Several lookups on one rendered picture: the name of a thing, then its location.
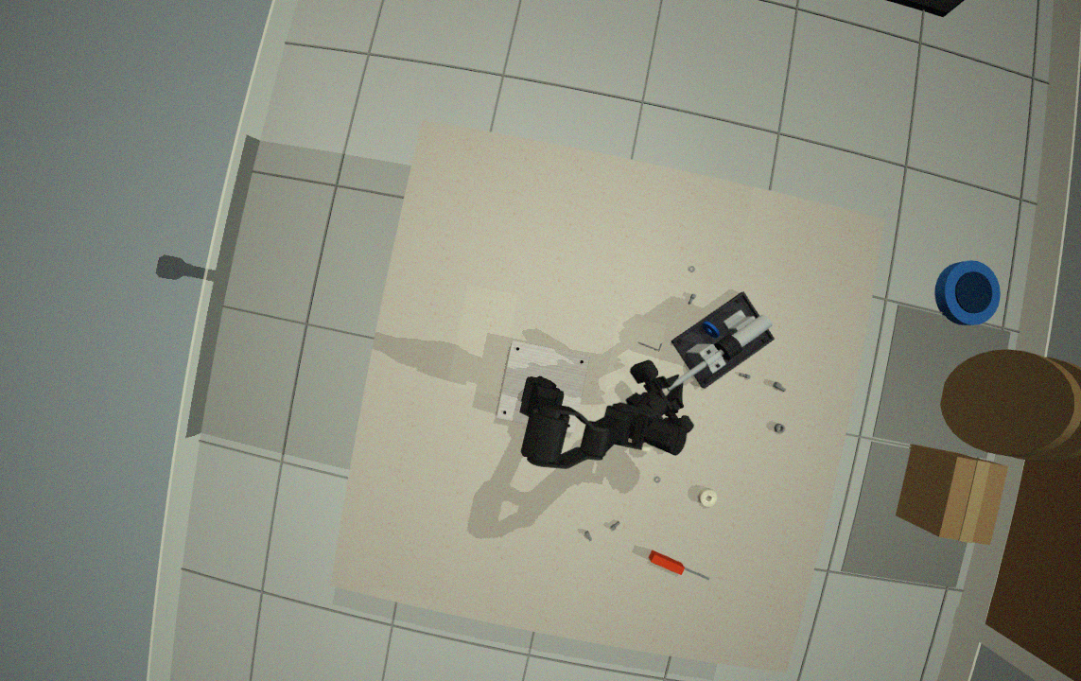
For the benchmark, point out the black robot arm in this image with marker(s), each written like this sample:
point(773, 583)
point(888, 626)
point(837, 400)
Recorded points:
point(548, 421)

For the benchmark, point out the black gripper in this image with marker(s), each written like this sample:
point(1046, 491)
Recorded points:
point(655, 401)

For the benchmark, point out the red-handled screwdriver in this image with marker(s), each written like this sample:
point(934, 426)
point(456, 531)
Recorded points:
point(670, 564)

